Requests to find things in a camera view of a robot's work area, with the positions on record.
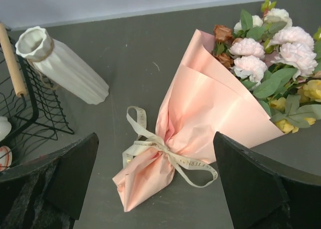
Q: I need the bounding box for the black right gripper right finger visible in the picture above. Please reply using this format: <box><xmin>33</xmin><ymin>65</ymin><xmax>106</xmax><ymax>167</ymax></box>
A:
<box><xmin>213</xmin><ymin>132</ymin><xmax>320</xmax><ymax>228</ymax></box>

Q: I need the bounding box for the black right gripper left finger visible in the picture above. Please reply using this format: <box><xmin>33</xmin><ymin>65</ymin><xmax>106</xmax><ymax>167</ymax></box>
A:
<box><xmin>1</xmin><ymin>133</ymin><xmax>99</xmax><ymax>228</ymax></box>

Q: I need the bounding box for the cream printed ribbon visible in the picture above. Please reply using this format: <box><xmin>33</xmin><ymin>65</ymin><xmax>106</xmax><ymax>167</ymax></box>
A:
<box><xmin>122</xmin><ymin>106</ymin><xmax>218</xmax><ymax>188</ymax></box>

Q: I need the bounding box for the pink wrapping paper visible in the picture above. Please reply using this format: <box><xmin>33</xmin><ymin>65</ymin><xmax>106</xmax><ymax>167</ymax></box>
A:
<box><xmin>113</xmin><ymin>30</ymin><xmax>282</xmax><ymax>212</ymax></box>

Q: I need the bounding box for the mixed artificial flower bunch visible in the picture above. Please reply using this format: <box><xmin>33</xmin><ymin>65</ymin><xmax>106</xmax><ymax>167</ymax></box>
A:
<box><xmin>212</xmin><ymin>0</ymin><xmax>320</xmax><ymax>134</ymax></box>

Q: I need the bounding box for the white ribbed ceramic vase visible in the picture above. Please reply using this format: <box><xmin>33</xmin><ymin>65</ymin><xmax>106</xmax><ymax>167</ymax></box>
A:
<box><xmin>15</xmin><ymin>26</ymin><xmax>109</xmax><ymax>105</ymax></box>

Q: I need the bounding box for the white ceramic bowl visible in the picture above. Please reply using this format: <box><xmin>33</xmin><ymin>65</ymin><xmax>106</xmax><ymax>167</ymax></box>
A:
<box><xmin>0</xmin><ymin>116</ymin><xmax>12</xmax><ymax>141</ymax></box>

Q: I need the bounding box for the black wire basket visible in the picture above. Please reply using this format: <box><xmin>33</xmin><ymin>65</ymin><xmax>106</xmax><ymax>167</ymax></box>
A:
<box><xmin>1</xmin><ymin>24</ymin><xmax>74</xmax><ymax>168</ymax></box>

